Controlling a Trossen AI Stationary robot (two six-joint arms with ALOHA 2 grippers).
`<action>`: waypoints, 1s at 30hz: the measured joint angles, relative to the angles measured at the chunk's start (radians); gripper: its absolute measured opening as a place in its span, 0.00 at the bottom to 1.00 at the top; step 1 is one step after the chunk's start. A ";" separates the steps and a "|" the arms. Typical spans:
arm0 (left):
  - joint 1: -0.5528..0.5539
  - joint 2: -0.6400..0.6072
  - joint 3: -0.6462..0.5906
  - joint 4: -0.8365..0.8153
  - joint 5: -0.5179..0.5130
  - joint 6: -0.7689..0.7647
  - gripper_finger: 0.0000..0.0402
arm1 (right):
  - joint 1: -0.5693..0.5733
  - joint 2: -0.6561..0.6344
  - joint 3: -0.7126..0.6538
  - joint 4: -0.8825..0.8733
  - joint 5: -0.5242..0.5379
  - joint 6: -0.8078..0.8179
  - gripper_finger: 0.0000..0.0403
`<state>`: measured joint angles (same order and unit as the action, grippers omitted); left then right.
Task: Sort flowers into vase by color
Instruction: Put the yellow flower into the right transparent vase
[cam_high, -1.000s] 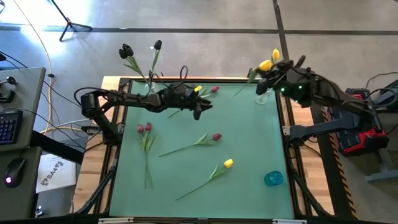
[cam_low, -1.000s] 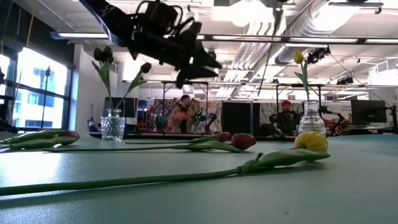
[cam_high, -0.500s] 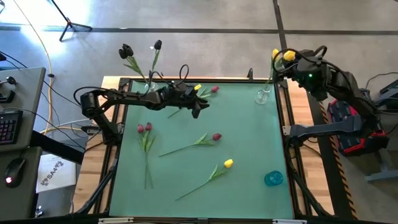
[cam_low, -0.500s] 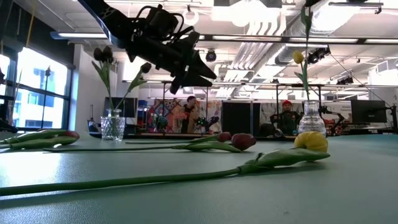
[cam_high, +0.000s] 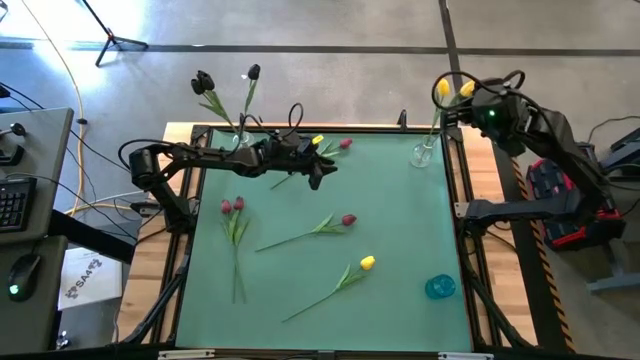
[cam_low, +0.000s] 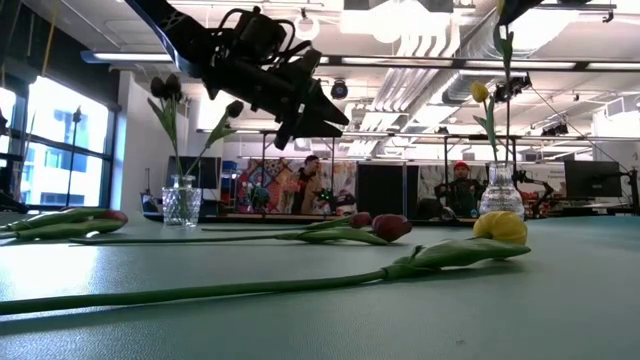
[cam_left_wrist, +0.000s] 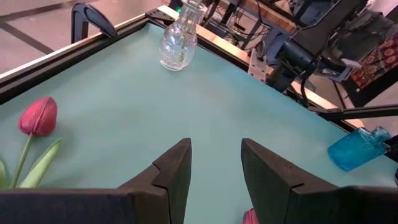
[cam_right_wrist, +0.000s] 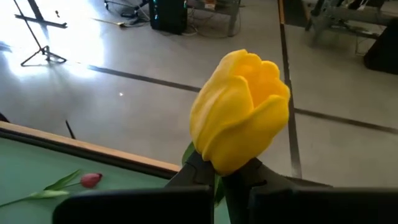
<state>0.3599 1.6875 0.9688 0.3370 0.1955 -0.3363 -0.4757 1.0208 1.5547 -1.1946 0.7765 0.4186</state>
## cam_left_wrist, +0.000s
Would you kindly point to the black curved bracket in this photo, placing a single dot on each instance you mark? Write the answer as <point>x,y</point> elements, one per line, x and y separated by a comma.
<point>93,15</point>

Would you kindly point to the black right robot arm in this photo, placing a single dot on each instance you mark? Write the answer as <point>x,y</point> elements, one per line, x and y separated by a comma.
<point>298,56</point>

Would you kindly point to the blue glass vase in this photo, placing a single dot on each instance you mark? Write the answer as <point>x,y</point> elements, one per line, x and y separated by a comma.
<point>354,152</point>

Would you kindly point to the clear ribbed narrow-neck vase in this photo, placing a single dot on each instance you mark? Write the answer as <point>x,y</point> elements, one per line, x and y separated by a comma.
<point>174,54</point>

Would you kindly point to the green table mat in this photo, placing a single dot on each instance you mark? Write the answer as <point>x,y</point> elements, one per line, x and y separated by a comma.
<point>155,109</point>

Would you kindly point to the red patterned rug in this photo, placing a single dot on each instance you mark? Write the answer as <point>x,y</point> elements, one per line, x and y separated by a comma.
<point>379,59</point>

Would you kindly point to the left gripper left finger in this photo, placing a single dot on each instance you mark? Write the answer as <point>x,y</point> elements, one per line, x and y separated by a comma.
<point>93,208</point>

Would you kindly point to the black frame post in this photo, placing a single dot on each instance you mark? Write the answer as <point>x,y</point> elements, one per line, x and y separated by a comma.
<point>357,112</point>

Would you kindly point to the red tulip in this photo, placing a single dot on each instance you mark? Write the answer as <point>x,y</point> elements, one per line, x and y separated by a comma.
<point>38,116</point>
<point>250,217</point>

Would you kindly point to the white perforated mounting plate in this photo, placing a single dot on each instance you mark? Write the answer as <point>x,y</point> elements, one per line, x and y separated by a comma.
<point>258,67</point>

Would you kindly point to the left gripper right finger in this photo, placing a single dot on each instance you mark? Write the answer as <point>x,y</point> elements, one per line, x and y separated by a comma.
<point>311,205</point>

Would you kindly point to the wooden side table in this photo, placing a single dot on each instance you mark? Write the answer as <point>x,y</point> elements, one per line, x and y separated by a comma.
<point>273,14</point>

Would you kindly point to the black table frame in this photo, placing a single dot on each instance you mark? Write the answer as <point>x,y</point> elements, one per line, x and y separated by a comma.
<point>62,62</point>

